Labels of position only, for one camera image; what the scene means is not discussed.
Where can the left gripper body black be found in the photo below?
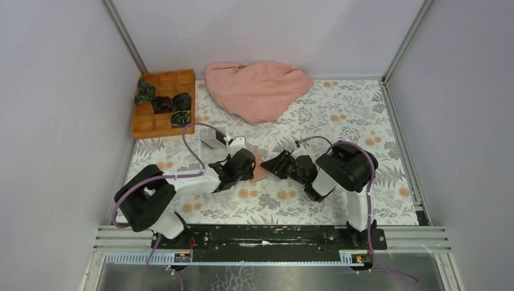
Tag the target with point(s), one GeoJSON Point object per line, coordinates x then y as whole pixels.
{"type": "Point", "coordinates": [248, 176]}

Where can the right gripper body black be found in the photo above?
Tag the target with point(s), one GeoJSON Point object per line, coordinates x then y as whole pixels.
{"type": "Point", "coordinates": [292, 173]}

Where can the brown leather card holder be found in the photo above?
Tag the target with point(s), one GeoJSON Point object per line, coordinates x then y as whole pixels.
{"type": "Point", "coordinates": [259, 173]}

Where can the white translucent card box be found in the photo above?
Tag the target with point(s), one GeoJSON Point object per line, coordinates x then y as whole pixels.
{"type": "Point", "coordinates": [207, 155]}

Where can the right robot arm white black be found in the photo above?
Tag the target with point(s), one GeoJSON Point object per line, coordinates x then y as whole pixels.
{"type": "Point", "coordinates": [345, 165]}

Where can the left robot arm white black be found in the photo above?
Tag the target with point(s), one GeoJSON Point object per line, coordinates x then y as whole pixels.
{"type": "Point", "coordinates": [143, 201]}

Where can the pink cloth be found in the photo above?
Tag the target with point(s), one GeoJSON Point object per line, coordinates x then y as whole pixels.
{"type": "Point", "coordinates": [258, 92]}

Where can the dark patterned rolled sock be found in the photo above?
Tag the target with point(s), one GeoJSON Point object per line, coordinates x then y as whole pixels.
{"type": "Point", "coordinates": [180, 119]}

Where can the black rolled sock right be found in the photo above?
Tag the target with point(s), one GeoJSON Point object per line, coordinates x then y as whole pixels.
{"type": "Point", "coordinates": [181, 102]}

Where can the black rolled sock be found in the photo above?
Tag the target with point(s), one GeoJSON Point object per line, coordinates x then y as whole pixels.
{"type": "Point", "coordinates": [161, 104]}
{"type": "Point", "coordinates": [181, 102]}

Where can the black rolled sock left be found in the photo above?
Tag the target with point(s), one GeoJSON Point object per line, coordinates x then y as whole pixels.
{"type": "Point", "coordinates": [161, 104]}

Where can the wooden compartment tray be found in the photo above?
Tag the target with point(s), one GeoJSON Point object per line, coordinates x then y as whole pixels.
{"type": "Point", "coordinates": [146, 124]}

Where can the green patterned rolled sock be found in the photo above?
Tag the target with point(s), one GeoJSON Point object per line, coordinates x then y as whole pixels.
{"type": "Point", "coordinates": [145, 92]}

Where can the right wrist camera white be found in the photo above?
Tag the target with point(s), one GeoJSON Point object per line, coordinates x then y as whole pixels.
{"type": "Point", "coordinates": [299, 152]}

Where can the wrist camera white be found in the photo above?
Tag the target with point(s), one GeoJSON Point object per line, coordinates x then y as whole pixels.
{"type": "Point", "coordinates": [299, 152]}
{"type": "Point", "coordinates": [234, 144]}

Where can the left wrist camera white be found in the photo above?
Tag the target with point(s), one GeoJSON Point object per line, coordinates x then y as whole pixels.
{"type": "Point", "coordinates": [234, 144]}

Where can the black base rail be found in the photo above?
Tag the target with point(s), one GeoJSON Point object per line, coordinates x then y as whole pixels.
{"type": "Point", "coordinates": [271, 244]}

